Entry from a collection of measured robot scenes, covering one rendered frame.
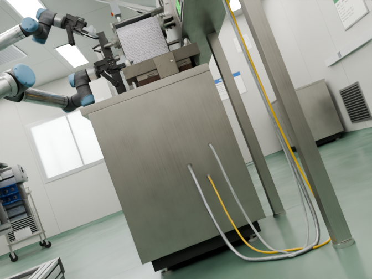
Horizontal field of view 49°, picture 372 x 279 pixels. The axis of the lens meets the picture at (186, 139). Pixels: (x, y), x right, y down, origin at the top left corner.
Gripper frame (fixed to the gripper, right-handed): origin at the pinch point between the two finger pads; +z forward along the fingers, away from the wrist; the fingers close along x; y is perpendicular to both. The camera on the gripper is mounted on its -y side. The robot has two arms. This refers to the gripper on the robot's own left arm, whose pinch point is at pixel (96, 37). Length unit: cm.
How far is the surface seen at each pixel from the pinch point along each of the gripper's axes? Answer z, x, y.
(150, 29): 27.5, -4.2, 13.8
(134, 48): 23.1, -4.2, 0.9
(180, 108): 59, -30, -26
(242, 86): 136, 551, 136
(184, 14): 46, -36, 17
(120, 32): 12.7, -3.6, 6.9
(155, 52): 34.8, -4.2, 2.5
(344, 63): 234, 310, 153
